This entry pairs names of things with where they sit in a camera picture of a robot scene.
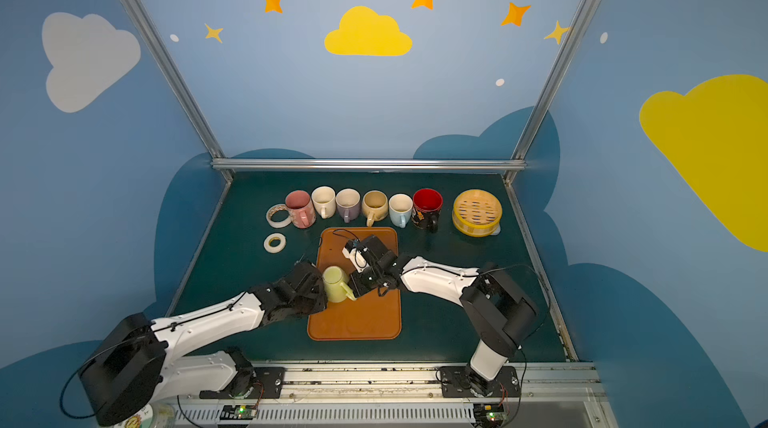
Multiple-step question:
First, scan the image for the yellow-green ceramic mug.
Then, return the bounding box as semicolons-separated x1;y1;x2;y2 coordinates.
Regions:
322;266;356;303

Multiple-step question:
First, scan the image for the light blue ceramic mug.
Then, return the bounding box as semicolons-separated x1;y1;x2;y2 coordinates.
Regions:
388;193;413;228

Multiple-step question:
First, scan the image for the beige ceramic teapot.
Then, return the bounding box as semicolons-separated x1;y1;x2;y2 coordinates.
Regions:
362;190;389;227

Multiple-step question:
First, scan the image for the purple ceramic mug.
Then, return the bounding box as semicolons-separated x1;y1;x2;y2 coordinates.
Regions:
335;188;361;223

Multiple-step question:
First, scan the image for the black patterned mug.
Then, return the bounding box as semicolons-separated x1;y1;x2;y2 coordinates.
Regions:
412;188;444;233

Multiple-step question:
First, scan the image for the pink ghost pattern mug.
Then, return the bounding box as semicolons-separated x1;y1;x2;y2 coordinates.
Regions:
284;190;316;229

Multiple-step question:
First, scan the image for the white ceramic mug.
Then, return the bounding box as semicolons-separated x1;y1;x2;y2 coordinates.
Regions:
311;186;337;219

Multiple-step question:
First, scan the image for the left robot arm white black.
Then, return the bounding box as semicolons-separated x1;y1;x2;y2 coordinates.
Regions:
77;262;327;426

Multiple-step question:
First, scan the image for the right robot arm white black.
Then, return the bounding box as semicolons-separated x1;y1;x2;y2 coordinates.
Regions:
342;235;538;398

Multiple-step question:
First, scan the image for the orange rectangular tray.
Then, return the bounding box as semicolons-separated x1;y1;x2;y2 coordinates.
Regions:
307;228;402;341

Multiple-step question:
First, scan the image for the small white tape roll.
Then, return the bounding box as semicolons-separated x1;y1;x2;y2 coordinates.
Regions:
263;232;287;254

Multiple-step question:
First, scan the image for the large patterned tape roll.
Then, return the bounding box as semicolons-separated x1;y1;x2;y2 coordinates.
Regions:
266;203;292;229

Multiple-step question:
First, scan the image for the yellow bamboo steamer basket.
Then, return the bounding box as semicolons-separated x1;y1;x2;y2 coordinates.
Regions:
451;189;503;238

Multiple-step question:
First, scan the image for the left controller circuit board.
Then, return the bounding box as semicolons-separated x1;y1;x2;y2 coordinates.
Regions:
219;404;259;422

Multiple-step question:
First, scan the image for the controller circuit board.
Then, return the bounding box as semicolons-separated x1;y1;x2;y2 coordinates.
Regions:
472;404;508;428
219;404;259;422

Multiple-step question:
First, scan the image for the right controller circuit board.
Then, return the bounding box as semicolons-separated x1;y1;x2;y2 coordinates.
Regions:
472;404;508;428

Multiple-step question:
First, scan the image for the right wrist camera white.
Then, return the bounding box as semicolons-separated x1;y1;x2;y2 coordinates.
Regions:
342;240;369;273

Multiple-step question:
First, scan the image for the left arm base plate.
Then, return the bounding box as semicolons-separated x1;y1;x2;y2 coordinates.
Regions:
199;366;286;400

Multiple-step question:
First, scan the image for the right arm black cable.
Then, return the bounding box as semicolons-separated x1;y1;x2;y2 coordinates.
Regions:
479;264;551;333

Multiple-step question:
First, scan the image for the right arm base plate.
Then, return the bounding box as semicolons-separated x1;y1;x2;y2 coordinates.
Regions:
436;366;521;398

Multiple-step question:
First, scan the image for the aluminium frame back bar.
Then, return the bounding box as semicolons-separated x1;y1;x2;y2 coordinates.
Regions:
211;158;526;172

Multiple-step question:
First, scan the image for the aluminium front rail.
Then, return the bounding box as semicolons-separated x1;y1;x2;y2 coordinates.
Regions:
119;360;619;428

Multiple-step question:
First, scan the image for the aluminium frame right post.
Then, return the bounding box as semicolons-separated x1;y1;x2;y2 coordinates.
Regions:
503;0;602;187

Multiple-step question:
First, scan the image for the aluminium frame post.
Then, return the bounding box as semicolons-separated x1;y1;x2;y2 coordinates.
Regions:
119;0;225;161
503;0;602;187

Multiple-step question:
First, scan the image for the aluminium frame left post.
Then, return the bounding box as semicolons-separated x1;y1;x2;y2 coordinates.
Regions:
119;0;225;161

